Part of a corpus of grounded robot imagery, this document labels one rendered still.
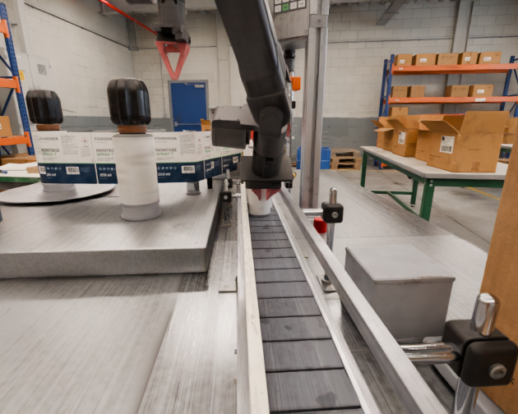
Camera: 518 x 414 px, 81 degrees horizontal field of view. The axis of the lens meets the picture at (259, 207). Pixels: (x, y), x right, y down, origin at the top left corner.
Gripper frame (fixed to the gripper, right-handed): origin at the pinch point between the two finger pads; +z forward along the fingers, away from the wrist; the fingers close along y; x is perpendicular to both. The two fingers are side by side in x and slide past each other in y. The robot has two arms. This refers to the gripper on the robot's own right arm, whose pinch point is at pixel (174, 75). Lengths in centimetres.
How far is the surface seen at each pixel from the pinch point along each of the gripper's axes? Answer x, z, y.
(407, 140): 166, 21, -193
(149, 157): -4.5, 17.7, 8.1
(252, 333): 16, 27, 53
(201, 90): -88, -66, -792
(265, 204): 21.3, 27.7, 9.2
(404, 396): 24, 23, 64
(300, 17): 29.1, -14.8, -5.3
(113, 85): -10.5, 3.5, 8.9
